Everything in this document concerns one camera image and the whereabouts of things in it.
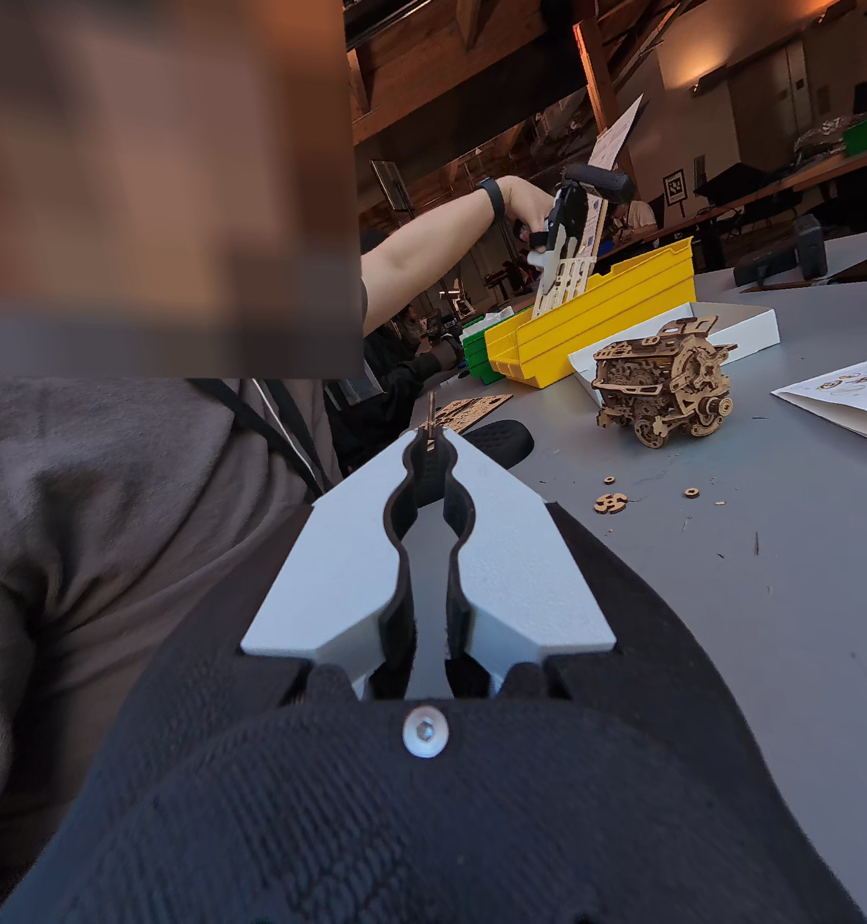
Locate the long wooden table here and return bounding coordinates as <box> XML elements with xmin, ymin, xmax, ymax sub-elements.
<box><xmin>599</xmin><ymin>144</ymin><xmax>867</xmax><ymax>254</ymax></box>

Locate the illustrated instruction booklet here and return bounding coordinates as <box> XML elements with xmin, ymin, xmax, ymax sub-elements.
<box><xmin>771</xmin><ymin>352</ymin><xmax>867</xmax><ymax>450</ymax></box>

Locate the white cardboard tray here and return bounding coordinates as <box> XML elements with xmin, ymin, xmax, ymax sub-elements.
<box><xmin>569</xmin><ymin>302</ymin><xmax>781</xmax><ymax>407</ymax></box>

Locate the brown wooden parts sheet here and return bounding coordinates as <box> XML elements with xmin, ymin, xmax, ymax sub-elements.
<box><xmin>433</xmin><ymin>393</ymin><xmax>514</xmax><ymax>434</ymax></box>

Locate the yellow plastic bin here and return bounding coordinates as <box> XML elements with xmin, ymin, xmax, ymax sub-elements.
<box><xmin>484</xmin><ymin>237</ymin><xmax>696</xmax><ymax>389</ymax></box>

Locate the instruction poster on wooden board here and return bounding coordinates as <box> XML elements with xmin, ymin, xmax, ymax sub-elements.
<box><xmin>586</xmin><ymin>94</ymin><xmax>645</xmax><ymax>170</ymax></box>

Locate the person's left forearm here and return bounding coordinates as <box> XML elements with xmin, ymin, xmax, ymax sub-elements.
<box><xmin>360</xmin><ymin>184</ymin><xmax>493</xmax><ymax>339</ymax></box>

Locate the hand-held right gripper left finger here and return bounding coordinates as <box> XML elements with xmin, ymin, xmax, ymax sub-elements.
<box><xmin>240</xmin><ymin>427</ymin><xmax>416</xmax><ymax>701</ymax></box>

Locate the pale wooden parts sheet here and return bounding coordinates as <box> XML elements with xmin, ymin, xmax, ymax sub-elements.
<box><xmin>531</xmin><ymin>198</ymin><xmax>613</xmax><ymax>320</ymax></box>

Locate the person's grey shirt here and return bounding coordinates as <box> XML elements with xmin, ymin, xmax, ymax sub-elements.
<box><xmin>0</xmin><ymin>375</ymin><xmax>368</xmax><ymax>918</ymax></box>

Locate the wooden submarine model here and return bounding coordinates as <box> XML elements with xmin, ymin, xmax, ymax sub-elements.
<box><xmin>592</xmin><ymin>316</ymin><xmax>738</xmax><ymax>450</ymax></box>

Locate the black wrist rest pad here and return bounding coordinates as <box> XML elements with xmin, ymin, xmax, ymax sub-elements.
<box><xmin>466</xmin><ymin>420</ymin><xmax>535</xmax><ymax>470</ymax></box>

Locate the person's left hand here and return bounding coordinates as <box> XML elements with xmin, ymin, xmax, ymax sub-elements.
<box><xmin>504</xmin><ymin>175</ymin><xmax>558</xmax><ymax>250</ymax></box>

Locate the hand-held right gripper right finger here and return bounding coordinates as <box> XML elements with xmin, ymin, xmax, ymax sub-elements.
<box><xmin>433</xmin><ymin>426</ymin><xmax>617</xmax><ymax>700</ymax></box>

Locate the black device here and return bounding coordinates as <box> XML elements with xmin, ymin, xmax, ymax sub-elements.
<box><xmin>733</xmin><ymin>214</ymin><xmax>829</xmax><ymax>288</ymax></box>

